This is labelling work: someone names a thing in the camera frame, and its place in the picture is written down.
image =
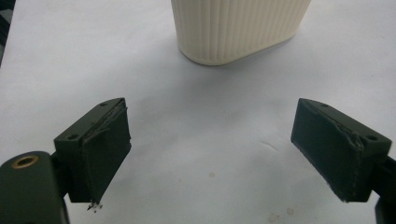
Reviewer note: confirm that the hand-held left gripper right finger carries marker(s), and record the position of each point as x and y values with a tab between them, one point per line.
330	146

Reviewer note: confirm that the cream pump bottle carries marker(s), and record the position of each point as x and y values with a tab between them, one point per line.
233	31

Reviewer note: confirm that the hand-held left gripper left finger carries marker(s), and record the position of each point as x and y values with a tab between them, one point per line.
102	149

